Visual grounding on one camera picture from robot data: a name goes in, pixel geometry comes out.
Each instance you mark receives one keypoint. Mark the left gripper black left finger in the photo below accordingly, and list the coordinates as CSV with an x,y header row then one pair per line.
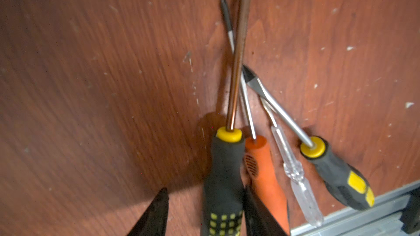
x,y
153,222

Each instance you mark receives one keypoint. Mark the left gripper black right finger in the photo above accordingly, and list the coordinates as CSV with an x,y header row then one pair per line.
x,y
259,221

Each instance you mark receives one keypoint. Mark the black yellow long screwdriver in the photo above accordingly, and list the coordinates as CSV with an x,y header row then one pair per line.
x,y
223,189

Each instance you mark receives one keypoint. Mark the orange handle screwdriver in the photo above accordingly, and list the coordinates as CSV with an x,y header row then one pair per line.
x,y
257,170

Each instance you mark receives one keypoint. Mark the clear handle small screwdriver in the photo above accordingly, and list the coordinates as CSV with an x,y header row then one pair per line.
x,y
295,172

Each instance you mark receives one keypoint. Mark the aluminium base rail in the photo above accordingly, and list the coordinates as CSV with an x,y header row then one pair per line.
x,y
384,219

